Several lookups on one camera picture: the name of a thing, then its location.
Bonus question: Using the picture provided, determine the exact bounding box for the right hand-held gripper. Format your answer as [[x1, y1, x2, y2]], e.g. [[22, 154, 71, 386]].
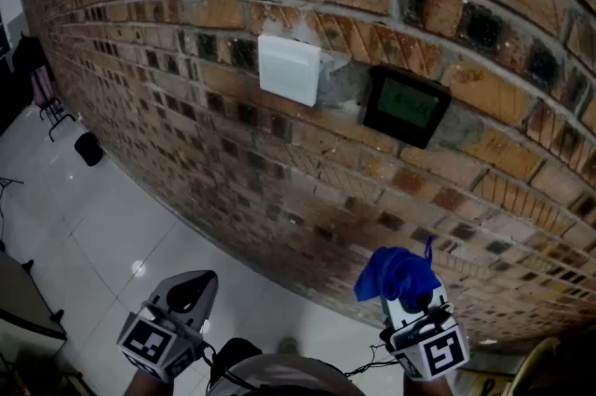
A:
[[379, 285, 470, 382]]

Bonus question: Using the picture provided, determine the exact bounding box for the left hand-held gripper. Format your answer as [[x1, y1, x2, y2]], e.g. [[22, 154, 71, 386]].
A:
[[115, 270, 220, 384]]

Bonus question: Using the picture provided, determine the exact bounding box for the blue cleaning cloth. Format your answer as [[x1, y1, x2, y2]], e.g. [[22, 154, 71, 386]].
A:
[[353, 235, 442, 316]]

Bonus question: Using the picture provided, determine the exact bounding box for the black wall thermostat display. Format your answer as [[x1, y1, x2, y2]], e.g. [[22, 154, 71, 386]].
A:
[[361, 65, 453, 151]]

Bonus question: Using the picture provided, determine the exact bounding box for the person's left forearm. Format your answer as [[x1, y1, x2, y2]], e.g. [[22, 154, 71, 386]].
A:
[[124, 369, 167, 396]]

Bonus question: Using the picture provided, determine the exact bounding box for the person's right forearm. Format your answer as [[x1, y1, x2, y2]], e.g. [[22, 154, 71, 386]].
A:
[[402, 377, 454, 396]]

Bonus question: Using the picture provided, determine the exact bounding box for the person's left leg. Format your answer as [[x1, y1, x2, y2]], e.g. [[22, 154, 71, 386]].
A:
[[209, 336, 264, 389]]

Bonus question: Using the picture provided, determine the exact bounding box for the small pale side table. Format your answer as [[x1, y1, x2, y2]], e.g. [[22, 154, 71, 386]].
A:
[[454, 349, 518, 396]]

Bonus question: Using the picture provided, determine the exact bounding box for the person's light shoe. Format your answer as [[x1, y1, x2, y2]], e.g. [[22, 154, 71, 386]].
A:
[[278, 336, 302, 356]]

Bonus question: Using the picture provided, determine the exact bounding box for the person's light shirt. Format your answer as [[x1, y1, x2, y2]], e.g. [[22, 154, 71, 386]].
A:
[[216, 353, 369, 396]]

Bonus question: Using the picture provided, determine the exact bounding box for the yellow round chair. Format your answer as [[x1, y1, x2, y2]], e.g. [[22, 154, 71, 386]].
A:
[[514, 336, 567, 396]]

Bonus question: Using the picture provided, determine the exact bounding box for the grey table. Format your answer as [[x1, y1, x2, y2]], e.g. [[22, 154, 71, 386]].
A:
[[0, 252, 69, 342]]

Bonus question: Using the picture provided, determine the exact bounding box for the black waste bin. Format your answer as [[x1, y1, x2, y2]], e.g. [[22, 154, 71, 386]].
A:
[[74, 131, 105, 168]]

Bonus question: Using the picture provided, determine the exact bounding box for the black metal stand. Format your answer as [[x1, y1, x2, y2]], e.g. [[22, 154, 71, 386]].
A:
[[30, 67, 77, 143]]

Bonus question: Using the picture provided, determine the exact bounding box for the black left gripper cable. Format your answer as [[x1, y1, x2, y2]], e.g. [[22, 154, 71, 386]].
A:
[[200, 340, 255, 393]]

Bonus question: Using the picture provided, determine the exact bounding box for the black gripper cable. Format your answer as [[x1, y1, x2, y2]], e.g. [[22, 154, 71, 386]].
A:
[[200, 340, 255, 393], [343, 342, 400, 379]]

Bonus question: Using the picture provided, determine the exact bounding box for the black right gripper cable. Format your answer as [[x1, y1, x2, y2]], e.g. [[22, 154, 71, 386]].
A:
[[343, 342, 400, 379]]

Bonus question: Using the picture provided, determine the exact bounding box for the white wall switch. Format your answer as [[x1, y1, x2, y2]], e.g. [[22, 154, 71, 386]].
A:
[[257, 34, 322, 108]]

